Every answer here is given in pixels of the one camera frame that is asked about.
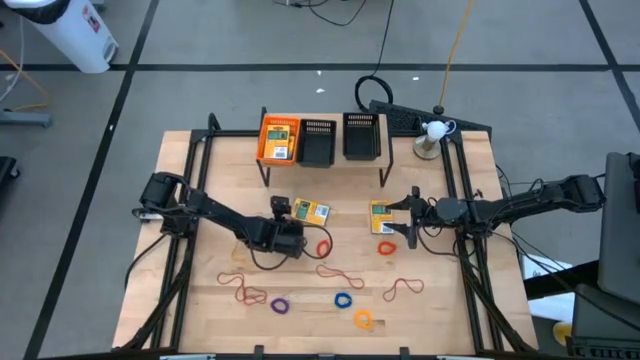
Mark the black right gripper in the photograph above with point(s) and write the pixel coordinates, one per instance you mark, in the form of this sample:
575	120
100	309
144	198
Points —
425	212

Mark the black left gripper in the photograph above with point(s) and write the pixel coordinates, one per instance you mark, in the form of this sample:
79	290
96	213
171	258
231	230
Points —
277	237

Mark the orange plastic basket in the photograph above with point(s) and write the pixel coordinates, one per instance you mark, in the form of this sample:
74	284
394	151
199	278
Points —
261	147

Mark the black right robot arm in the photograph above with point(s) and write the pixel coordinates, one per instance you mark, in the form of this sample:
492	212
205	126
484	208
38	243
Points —
525	202

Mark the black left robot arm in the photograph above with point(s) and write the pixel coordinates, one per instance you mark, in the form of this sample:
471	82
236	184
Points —
215	210

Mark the black plastic basket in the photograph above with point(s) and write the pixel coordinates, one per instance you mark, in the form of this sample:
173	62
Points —
361	140
316	145

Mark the white bulb table lamp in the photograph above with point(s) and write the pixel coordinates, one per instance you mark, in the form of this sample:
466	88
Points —
435	131

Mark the black keyboard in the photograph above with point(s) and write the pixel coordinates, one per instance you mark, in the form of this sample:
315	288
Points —
405	117

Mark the black table clamp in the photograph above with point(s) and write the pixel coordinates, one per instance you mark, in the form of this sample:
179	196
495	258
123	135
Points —
258	352
404	352

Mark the white paper sheet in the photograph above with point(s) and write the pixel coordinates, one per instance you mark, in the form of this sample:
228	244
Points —
545	265

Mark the yellow round object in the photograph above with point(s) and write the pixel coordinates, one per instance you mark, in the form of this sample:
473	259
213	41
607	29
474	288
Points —
562	333

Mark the grey flat panel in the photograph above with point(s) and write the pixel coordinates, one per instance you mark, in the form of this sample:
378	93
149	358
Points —
620	225

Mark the black equipment case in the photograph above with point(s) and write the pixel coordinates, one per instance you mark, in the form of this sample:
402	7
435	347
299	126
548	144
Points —
605	320

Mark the white cylindrical floor appliance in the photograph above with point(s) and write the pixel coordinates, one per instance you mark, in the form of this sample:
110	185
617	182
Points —
75	35

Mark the grey floor stand base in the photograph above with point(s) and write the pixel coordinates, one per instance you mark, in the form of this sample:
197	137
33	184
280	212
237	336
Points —
25	118

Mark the black floor equipment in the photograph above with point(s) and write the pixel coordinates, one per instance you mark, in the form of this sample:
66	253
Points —
6	170

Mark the black metal table frame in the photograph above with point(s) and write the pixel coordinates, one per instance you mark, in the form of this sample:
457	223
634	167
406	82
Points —
225	133

